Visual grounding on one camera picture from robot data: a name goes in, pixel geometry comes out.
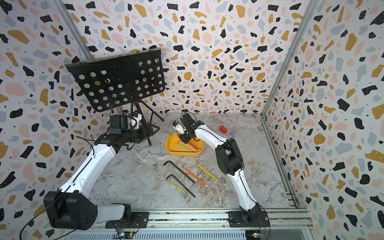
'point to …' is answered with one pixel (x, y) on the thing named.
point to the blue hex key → (186, 148)
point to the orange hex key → (194, 176)
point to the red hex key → (190, 143)
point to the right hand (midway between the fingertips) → (183, 137)
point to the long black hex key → (179, 170)
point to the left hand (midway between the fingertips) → (155, 130)
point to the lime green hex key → (176, 186)
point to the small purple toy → (233, 134)
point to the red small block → (223, 129)
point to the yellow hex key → (207, 172)
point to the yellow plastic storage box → (176, 147)
